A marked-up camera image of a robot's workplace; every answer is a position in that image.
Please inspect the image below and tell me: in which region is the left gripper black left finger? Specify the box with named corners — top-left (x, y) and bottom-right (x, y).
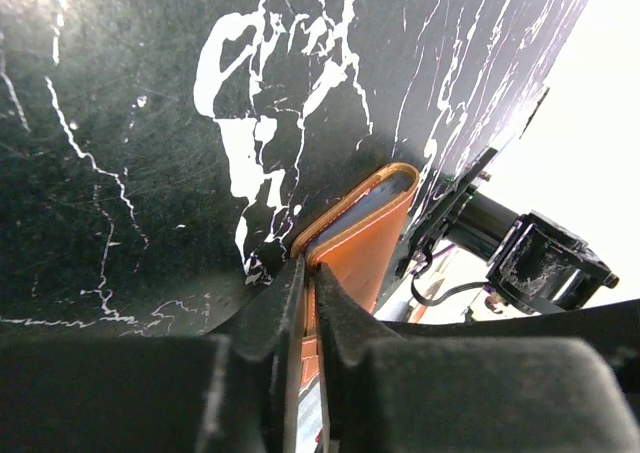
top-left (1, 258), bottom-right (305, 452)

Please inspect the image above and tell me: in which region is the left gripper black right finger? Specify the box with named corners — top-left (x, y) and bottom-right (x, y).
top-left (316, 266), bottom-right (639, 452)

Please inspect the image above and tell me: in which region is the brown leather card holder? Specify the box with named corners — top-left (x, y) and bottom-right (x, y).
top-left (291, 163), bottom-right (419, 388)

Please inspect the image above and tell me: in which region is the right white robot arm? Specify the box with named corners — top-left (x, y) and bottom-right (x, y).
top-left (395, 179), bottom-right (619, 315)

